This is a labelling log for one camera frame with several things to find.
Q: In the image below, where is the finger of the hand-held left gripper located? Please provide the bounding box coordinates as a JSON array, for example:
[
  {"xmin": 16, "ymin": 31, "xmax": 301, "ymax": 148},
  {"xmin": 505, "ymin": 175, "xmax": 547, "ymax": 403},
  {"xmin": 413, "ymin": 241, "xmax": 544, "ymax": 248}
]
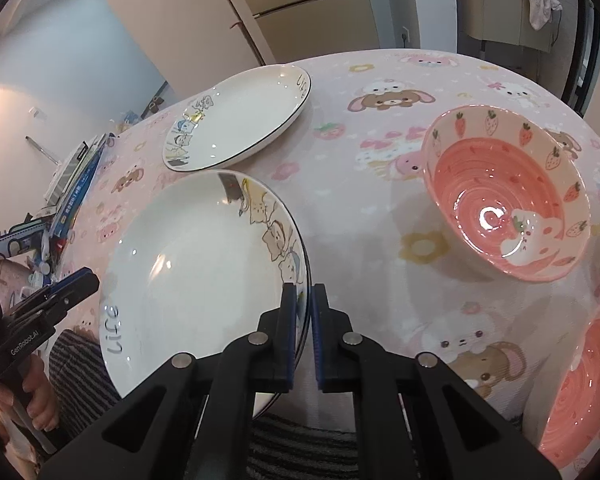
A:
[
  {"xmin": 7, "ymin": 285, "xmax": 85, "ymax": 322},
  {"xmin": 45, "ymin": 267, "xmax": 101, "ymax": 302}
]

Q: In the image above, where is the white pink towel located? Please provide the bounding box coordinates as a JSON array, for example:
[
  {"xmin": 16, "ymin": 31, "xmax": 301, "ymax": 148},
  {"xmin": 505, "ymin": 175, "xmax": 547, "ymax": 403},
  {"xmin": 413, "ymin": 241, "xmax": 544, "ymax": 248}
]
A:
[{"xmin": 517, "ymin": 0, "xmax": 564, "ymax": 31}]

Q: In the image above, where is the pink strawberry bunny bowl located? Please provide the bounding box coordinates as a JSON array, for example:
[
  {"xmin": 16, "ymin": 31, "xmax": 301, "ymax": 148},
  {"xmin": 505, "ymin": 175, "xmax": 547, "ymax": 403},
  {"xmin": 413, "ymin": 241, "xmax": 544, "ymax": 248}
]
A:
[
  {"xmin": 537, "ymin": 293, "xmax": 600, "ymax": 472},
  {"xmin": 419, "ymin": 105, "xmax": 592, "ymax": 284}
]

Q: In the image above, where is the person's left hand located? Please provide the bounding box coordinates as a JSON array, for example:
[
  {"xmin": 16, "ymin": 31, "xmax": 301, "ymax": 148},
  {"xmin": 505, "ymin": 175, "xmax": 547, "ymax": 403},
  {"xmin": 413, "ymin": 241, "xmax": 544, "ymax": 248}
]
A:
[{"xmin": 0, "ymin": 354, "xmax": 62, "ymax": 432}]

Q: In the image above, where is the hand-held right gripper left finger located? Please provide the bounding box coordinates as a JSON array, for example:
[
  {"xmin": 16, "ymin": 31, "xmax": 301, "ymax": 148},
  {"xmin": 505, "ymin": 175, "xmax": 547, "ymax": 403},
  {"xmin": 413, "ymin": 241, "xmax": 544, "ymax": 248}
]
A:
[{"xmin": 37, "ymin": 282, "xmax": 301, "ymax": 480}]

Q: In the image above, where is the beige vanity cabinet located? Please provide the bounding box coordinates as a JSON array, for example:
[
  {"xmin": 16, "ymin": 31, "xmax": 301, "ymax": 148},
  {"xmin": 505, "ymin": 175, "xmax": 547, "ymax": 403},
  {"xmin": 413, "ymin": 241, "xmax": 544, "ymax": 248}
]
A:
[{"xmin": 452, "ymin": 0, "xmax": 564, "ymax": 54}]

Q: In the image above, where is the dark door frame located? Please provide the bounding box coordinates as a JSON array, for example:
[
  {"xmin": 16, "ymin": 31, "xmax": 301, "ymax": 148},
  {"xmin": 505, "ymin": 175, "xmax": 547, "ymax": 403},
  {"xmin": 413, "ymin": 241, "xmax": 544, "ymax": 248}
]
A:
[{"xmin": 561, "ymin": 0, "xmax": 600, "ymax": 113}]

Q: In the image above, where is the pink cartoon printed tablecloth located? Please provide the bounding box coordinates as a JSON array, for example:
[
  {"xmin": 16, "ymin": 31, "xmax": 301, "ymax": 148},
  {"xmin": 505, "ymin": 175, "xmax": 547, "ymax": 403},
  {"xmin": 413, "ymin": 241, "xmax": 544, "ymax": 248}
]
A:
[{"xmin": 55, "ymin": 48, "xmax": 600, "ymax": 461}]

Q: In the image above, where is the white cartoon print plate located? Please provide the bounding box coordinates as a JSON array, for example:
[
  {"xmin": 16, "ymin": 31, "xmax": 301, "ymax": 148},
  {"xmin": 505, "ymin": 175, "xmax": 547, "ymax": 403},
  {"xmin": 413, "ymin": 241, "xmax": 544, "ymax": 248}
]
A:
[
  {"xmin": 99, "ymin": 169, "xmax": 312, "ymax": 411},
  {"xmin": 162, "ymin": 64, "xmax": 314, "ymax": 173}
]

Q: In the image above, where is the grey striped clothing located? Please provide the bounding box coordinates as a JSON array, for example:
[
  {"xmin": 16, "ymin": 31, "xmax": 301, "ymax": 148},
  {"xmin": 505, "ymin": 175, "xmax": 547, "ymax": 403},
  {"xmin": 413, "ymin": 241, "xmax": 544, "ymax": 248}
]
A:
[{"xmin": 47, "ymin": 332, "xmax": 525, "ymax": 480}]

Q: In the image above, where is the white box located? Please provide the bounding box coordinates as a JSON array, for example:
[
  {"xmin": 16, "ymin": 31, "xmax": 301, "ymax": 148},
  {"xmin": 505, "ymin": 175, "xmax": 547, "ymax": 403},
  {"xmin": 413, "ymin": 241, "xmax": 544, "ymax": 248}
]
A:
[{"xmin": 44, "ymin": 141, "xmax": 90, "ymax": 207}]

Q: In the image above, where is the stack of books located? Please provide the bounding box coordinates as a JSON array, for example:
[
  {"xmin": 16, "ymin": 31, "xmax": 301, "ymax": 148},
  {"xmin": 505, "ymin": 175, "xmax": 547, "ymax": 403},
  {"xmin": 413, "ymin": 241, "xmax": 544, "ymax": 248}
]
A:
[{"xmin": 49, "ymin": 133, "xmax": 118, "ymax": 241}]

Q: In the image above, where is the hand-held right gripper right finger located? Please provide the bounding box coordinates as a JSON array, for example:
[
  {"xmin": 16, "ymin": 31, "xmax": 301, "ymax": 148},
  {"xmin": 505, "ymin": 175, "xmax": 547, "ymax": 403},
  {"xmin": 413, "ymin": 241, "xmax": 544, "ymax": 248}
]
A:
[{"xmin": 311, "ymin": 283, "xmax": 564, "ymax": 480}]

